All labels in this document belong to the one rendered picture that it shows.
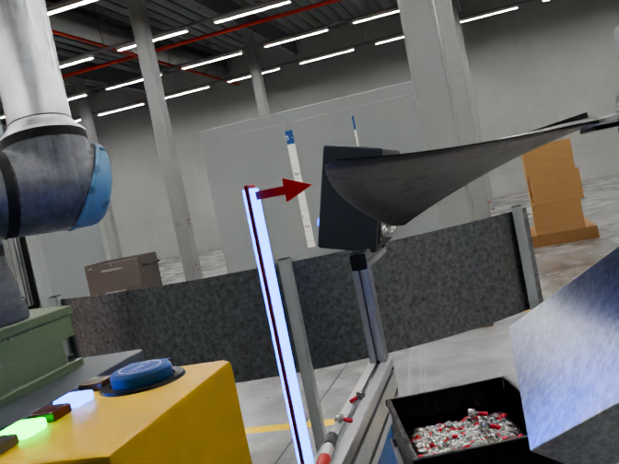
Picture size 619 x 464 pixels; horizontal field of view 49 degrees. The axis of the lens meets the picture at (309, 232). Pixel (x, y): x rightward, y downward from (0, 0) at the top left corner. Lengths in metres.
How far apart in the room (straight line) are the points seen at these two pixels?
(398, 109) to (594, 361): 6.21
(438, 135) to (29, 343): 4.26
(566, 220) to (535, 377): 8.18
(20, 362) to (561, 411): 0.63
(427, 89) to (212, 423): 4.64
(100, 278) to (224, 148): 1.89
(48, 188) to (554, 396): 0.66
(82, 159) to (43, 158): 0.05
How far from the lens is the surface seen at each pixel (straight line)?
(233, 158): 7.17
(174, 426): 0.40
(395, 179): 0.64
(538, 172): 8.74
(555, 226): 8.81
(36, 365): 0.95
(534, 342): 0.66
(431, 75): 5.01
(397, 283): 2.53
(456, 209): 4.98
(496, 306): 2.77
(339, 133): 6.84
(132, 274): 7.39
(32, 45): 1.03
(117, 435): 0.37
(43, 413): 0.43
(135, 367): 0.47
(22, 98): 1.01
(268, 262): 0.68
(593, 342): 0.61
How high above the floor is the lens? 1.17
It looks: 3 degrees down
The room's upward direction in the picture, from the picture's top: 11 degrees counter-clockwise
